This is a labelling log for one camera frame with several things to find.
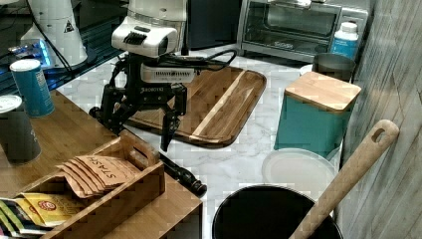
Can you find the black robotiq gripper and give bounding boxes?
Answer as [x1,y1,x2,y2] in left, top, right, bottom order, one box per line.
[89,54,187,151]

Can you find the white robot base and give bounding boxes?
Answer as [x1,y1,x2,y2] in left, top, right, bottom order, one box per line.
[21,0,88,68]

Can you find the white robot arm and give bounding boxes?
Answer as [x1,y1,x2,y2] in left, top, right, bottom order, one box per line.
[90,0,194,150]

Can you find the wooden tea bag box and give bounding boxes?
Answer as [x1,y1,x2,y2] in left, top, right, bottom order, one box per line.
[40,130,165,239]

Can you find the wooden cutting board tray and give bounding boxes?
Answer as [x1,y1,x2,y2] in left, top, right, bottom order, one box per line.
[125,65,268,149]

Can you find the brown stash tea packets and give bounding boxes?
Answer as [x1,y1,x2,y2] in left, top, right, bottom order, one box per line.
[57,155,141,198]

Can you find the blue spice shaker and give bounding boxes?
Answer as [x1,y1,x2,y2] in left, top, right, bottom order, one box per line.
[10,59,55,118]

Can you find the dark grey spice shaker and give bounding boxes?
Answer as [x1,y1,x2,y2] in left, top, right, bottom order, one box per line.
[0,95,41,164]

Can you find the yellow tea packets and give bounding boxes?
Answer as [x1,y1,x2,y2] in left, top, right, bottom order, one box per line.
[15,193,85,227]

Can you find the black utensil pot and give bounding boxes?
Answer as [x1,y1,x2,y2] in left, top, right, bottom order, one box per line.
[211,184,344,239]

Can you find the silver toaster oven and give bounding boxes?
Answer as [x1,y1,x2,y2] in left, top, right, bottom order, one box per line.
[237,0,371,63]

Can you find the teal canister wooden lid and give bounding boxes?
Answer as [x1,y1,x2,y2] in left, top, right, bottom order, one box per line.
[274,72,361,157]

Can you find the dark metal cup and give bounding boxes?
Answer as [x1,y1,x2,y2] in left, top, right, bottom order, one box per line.
[312,53,355,82]

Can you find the wooden spoon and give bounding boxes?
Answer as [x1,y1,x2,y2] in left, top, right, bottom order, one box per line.
[289,119,400,239]

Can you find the blue bottle white cap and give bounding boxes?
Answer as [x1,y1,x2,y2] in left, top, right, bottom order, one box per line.
[330,22,358,60]

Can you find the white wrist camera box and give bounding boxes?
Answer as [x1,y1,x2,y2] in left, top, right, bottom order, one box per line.
[140,64,195,83]

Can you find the black drawer handle bar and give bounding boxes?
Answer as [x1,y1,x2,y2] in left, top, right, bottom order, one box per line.
[159,153,207,197]

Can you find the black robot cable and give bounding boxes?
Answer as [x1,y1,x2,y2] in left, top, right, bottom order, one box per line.
[155,49,238,72]

